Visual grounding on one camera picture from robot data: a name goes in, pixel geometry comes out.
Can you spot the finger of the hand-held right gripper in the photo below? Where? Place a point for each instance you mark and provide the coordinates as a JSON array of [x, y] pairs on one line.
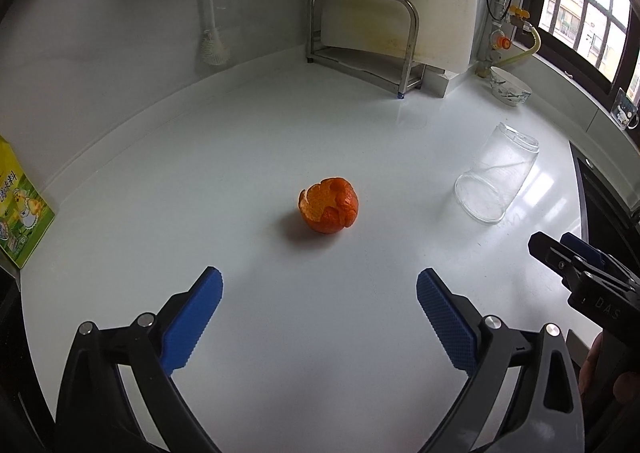
[[550, 253], [582, 245]]

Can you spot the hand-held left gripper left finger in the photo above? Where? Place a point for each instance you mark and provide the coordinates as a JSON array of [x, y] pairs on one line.
[[192, 328]]

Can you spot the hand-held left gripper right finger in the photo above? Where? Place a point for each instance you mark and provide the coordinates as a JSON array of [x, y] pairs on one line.
[[447, 323]]

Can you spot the clear plastic cup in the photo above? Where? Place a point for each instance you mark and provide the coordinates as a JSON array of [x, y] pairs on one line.
[[500, 173]]

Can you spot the orange peel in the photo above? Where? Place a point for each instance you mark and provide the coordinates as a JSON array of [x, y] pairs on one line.
[[330, 213]]

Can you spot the person's right hand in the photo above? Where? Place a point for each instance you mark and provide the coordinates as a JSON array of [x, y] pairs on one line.
[[590, 363]]

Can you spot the black stove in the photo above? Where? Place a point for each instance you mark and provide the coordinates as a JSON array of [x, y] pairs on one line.
[[600, 198]]

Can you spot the small clear container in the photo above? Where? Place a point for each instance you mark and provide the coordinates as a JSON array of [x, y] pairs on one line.
[[625, 110]]

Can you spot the white patterned bowl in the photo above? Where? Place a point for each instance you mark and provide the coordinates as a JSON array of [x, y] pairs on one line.
[[510, 88]]

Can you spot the yellow green carton box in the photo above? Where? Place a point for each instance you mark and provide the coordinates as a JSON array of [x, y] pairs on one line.
[[22, 223]]

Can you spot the gas regulator orange knob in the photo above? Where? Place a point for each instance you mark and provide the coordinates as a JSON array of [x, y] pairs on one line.
[[501, 39]]

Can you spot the metal rack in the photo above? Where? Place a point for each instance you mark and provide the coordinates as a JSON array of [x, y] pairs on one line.
[[412, 48]]

